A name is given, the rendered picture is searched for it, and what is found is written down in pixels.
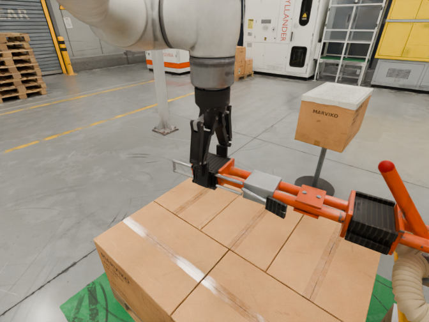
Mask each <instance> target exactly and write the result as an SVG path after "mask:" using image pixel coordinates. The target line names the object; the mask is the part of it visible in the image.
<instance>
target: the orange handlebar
mask: <svg viewBox="0 0 429 322"><path fill-rule="evenodd" d="M251 173H252V172H249V171H246V170H242V169H239V168H236V167H232V166H231V167H230V169H229V174H230V175H232V176H229V175H227V174H223V175H224V176H227V177H230V178H234V179H236V180H239V181H243V185H244V181H245V180H246V179H247V178H248V177H249V175H251ZM233 176H236V177H238V178H235V177H233ZM239 178H242V179H244V180H242V179H239ZM220 181H221V182H222V183H224V184H227V185H230V186H233V187H236V188H240V189H241V188H242V187H243V188H244V186H243V185H240V184H237V183H234V182H231V181H228V180H225V179H222V178H221V180H220ZM278 190H279V191H282V192H279V191H277V190H275V192H274V195H273V197H274V198H275V199H277V200H279V201H281V202H283V203H285V204H287V205H289V206H291V207H294V209H293V211H296V212H298V213H302V214H304V215H308V216H310V217H313V218H315V219H318V218H319V216H320V217H324V218H326V219H329V220H333V221H335V222H338V223H341V224H343V223H344V221H345V217H346V213H344V212H342V211H346V209H347V205H348V201H345V200H343V199H339V198H336V197H332V196H330V195H326V191H324V190H320V189H317V188H313V187H310V186H307V185H302V186H301V187H299V186H296V185H292V184H290V183H286V182H283V181H281V182H280V185H279V188H278ZM283 192H286V193H288V194H292V195H288V194H285V193H283ZM293 195H294V196H293ZM295 196H297V197H295ZM323 205H326V206H329V207H332V208H336V209H338V210H342V211H338V210H335V209H332V208H328V207H326V206H323ZM403 223H404V228H405V231H407V232H410V233H412V231H411V229H410V227H409V225H408V223H407V221H406V219H405V218H403ZM410 233H406V232H405V233H404V235H403V236H402V239H401V240H400V242H399V243H400V244H402V245H406V246H408V247H411V248H413V249H417V250H420V251H423V252H426V253H429V240H428V239H426V238H422V237H419V236H416V235H413V234H410Z"/></svg>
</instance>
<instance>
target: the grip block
mask: <svg viewBox="0 0 429 322"><path fill-rule="evenodd" d="M394 206H395V207H394ZM344 213H346V217H345V221H344V223H343V224H342V226H341V230H340V237H342V238H344V237H345V238H344V239H345V240H347V241H349V242H352V243H355V244H358V245H360V246H363V247H366V248H368V249H371V250H374V251H376V252H380V253H382V254H385V255H388V254H389V255H392V254H393V252H394V251H395V249H396V247H397V245H398V244H399V242H400V240H401V239H402V236H403V235H404V233H405V228H404V223H403V214H402V212H401V210H400V208H399V207H398V205H397V203H396V205H395V202H394V201H391V200H389V199H384V198H381V197H377V196H374V195H370V194H366V193H363V192H359V191H355V190H351V193H350V196H349V199H348V205H347V209H346V211H345V212H344ZM345 233H346V234H345Z"/></svg>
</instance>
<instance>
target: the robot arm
mask: <svg viewBox="0 0 429 322"><path fill-rule="evenodd" d="M56 1H57V2H58V3H59V4H60V5H61V6H62V7H63V8H64V9H65V10H67V11H68V12H69V13H70V14H71V15H73V16H74V17H75V18H76V19H78V20H80V21H81V22H83V23H85V24H88V25H89V27H90V28H91V30H92V32H93V33H94V34H95V35H96V36H97V37H98V38H99V39H100V40H101V41H103V42H105V43H107V44H109V45H111V46H113V47H117V48H120V49H123V50H132V51H149V50H163V49H181V50H187V51H189V56H190V58H189V62H190V79H191V84H192V85H194V86H195V103H196V105H198V107H199V109H200V112H199V118H198V119H196V120H193V119H192V120H191V121H190V127H191V143H190V163H191V164H194V165H196V166H197V184H198V185H200V186H202V187H205V188H208V187H209V162H206V160H207V154H208V151H209V145H210V142H211V136H212V135H214V133H216V136H217V139H218V143H219V144H217V145H216V154H217V155H221V156H224V157H227V153H228V147H231V145H232V143H229V141H232V124H231V110H232V106H231V105H229V104H230V86H231V85H233V83H234V69H235V61H236V59H235V55H236V47H237V43H238V40H239V34H240V28H241V0H56ZM204 128H205V129H208V130H210V131H208V130H204ZM227 135H229V136H227Z"/></svg>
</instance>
